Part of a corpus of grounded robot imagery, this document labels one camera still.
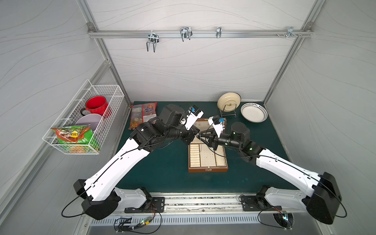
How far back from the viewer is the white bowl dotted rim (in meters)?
1.10

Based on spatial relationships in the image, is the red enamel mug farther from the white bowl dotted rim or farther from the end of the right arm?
the white bowl dotted rim

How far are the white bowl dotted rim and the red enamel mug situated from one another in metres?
0.91

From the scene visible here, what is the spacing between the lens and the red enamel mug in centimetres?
65

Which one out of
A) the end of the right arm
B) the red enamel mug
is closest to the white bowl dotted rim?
the end of the right arm
